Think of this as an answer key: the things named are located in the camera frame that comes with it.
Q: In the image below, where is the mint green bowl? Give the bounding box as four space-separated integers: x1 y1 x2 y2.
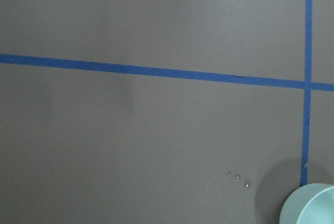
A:
279 183 333 224

